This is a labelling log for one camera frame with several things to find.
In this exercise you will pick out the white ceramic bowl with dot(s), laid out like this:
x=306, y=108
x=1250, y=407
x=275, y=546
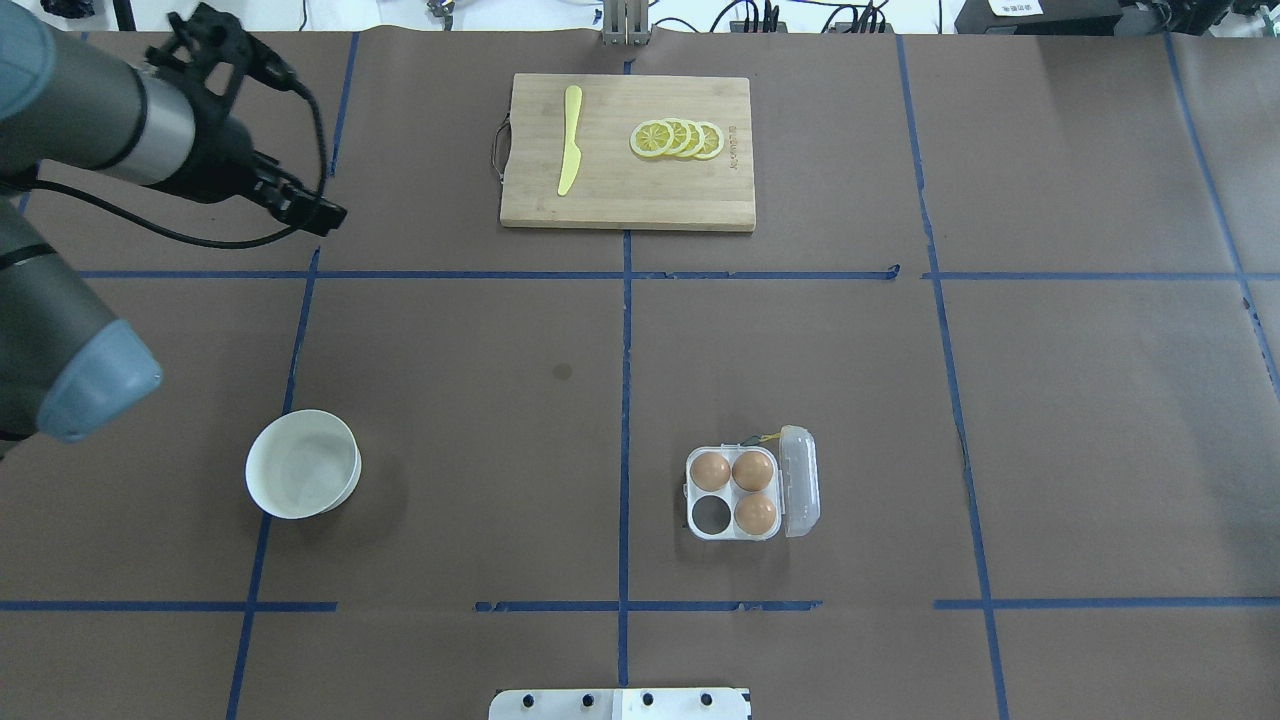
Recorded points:
x=303, y=464

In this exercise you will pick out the white camera pillar with base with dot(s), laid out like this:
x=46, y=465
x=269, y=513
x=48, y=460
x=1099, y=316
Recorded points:
x=623, y=703

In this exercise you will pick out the yellow plastic knife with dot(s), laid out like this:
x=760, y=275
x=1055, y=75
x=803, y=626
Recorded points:
x=571, y=152

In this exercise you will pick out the yellow lemon slice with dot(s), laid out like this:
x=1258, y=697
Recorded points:
x=679, y=132
x=694, y=138
x=712, y=141
x=652, y=139

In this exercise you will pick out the brown egg in box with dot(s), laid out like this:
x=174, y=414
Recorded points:
x=710, y=471
x=753, y=470

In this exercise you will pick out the brown egg from bowl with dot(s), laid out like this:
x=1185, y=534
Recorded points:
x=756, y=514

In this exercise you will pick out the aluminium frame post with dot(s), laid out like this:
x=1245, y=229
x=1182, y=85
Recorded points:
x=626, y=23

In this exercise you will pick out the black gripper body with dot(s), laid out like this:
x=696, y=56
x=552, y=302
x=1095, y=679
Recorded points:
x=219, y=161

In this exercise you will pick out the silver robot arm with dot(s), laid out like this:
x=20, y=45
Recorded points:
x=69, y=363

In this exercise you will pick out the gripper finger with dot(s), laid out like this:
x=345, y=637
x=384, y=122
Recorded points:
x=311, y=213

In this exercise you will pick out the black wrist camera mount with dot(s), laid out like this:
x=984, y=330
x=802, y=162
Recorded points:
x=209, y=55

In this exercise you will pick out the clear plastic egg box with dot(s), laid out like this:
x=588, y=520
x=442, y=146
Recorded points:
x=795, y=488

